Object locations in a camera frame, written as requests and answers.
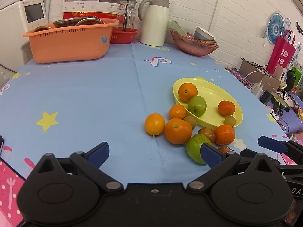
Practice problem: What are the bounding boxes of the red apple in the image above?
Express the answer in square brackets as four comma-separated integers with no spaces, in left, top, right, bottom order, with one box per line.
[217,146,231,154]

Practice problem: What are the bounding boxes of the large orange with stem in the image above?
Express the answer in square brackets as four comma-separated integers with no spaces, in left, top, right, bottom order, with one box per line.
[215,124,235,146]

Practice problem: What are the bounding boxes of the dark red tomato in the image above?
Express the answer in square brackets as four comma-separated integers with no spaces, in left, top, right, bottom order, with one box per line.
[198,128,216,144]

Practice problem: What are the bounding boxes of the green mango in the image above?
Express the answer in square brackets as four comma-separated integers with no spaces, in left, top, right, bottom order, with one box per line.
[185,134,212,165]

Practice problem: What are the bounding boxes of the brown longan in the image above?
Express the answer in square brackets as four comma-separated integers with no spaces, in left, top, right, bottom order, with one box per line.
[224,115,236,127]
[184,116,197,129]

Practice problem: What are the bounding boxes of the orange persimmon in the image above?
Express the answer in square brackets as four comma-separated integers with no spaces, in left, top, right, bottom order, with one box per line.
[164,118,193,145]

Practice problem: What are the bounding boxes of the small orange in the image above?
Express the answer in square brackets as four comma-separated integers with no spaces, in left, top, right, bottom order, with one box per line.
[169,105,186,119]
[178,82,198,103]

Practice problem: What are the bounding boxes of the orange fruit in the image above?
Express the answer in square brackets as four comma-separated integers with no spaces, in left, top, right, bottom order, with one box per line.
[144,113,165,137]

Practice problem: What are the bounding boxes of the white power strip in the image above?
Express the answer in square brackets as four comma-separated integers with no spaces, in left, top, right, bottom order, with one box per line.
[250,83,281,125]

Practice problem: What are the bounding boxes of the mandarin on plate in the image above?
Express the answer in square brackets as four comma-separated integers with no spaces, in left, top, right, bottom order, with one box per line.
[218,100,236,116]

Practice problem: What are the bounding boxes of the blue star tablecloth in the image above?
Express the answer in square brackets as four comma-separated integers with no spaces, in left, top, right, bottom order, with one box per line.
[0,40,298,227]

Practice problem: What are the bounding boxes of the cardboard box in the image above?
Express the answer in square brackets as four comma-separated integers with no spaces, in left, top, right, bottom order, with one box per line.
[238,58,280,91]

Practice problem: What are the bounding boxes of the round green apple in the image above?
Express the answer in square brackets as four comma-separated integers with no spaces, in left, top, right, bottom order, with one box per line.
[188,96,207,117]

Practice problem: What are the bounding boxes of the pink gift bag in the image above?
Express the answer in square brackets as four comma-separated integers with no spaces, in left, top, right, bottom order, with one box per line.
[266,30,296,74]

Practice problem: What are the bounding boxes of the blue round fan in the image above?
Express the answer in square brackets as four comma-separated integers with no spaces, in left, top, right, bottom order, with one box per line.
[267,13,284,45]

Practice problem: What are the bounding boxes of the pink glass bowl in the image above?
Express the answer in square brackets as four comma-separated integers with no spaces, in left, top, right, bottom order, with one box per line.
[170,30,219,57]

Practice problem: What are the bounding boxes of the white blue ceramic bowl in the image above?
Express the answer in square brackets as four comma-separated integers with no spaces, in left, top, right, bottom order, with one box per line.
[194,26,215,41]

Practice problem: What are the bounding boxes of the orange plastic basket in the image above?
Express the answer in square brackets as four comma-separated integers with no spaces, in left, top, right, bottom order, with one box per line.
[23,19,119,64]

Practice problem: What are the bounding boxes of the red plastic basket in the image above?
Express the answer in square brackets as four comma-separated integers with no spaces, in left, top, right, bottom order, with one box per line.
[110,27,140,44]

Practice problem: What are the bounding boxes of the white tilted plate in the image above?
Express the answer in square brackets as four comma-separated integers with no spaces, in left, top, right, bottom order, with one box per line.
[170,20,187,37]

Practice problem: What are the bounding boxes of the metal dishes in basket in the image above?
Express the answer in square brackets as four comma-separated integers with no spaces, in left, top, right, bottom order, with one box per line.
[28,16,105,33]

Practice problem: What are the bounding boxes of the white appliance with screen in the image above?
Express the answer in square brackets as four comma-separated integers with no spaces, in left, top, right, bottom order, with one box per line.
[1,0,49,72]

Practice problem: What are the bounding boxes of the white thermos jug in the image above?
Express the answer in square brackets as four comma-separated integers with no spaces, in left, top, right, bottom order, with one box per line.
[138,0,169,47]

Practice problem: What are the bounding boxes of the glass jar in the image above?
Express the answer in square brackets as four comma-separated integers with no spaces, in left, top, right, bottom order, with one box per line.
[117,0,136,31]

